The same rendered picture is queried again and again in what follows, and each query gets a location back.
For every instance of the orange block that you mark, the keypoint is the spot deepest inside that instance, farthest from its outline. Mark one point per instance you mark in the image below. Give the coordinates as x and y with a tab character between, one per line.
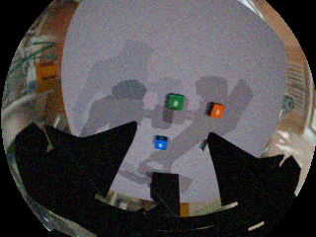
215	110

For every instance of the green block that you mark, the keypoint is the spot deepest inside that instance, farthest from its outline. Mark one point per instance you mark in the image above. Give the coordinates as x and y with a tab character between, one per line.
176	102

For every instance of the blue block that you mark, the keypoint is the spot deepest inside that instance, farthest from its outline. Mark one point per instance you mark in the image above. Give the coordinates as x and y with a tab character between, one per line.
160	142

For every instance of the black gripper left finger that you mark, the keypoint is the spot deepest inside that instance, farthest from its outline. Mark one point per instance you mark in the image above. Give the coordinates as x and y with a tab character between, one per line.
99	155

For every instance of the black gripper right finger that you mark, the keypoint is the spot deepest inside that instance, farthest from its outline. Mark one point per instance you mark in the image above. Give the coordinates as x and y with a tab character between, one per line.
236	170

